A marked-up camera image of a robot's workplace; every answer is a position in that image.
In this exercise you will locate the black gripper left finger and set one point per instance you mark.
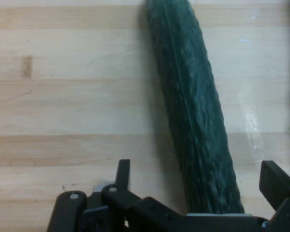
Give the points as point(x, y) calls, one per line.
point(111, 205)

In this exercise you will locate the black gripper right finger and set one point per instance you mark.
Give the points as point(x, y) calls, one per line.
point(282, 193)

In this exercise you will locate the long dark green cucumber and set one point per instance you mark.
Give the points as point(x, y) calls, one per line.
point(188, 96)

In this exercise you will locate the wooden cutting board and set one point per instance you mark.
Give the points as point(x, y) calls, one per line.
point(62, 96)

